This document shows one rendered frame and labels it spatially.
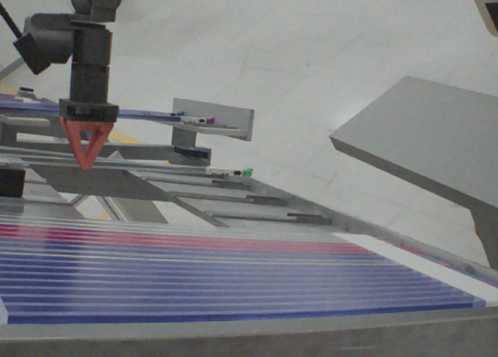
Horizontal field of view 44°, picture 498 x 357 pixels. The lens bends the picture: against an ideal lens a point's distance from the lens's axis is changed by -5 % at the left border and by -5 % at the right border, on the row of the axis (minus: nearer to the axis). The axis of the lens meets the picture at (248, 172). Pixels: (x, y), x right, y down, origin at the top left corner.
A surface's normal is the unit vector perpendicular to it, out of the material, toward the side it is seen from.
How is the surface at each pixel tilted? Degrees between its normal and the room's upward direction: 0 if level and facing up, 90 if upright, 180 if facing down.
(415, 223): 0
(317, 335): 90
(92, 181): 90
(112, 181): 90
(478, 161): 0
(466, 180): 0
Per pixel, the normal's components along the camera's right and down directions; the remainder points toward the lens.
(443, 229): -0.46, -0.76
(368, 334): 0.51, 0.19
